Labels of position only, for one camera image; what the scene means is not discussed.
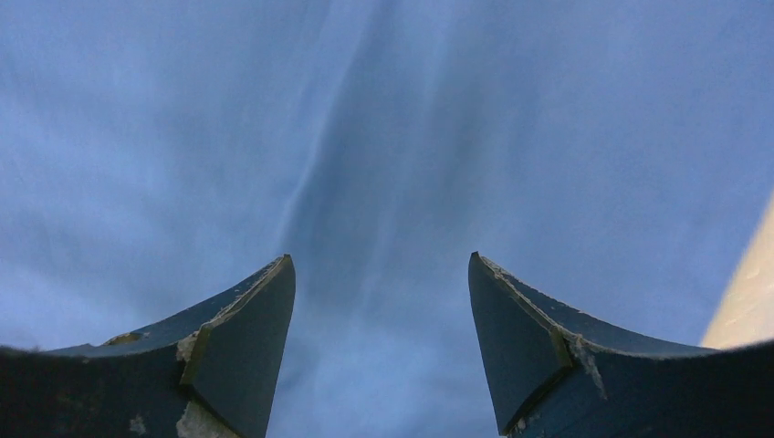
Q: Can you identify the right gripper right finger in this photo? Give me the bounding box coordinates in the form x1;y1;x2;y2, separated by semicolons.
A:
468;253;773;437

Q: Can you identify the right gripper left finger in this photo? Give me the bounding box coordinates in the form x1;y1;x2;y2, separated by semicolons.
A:
1;255;296;437

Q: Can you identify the blue surgical wrap cloth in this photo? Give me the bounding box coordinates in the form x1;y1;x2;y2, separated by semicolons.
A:
1;1;773;437

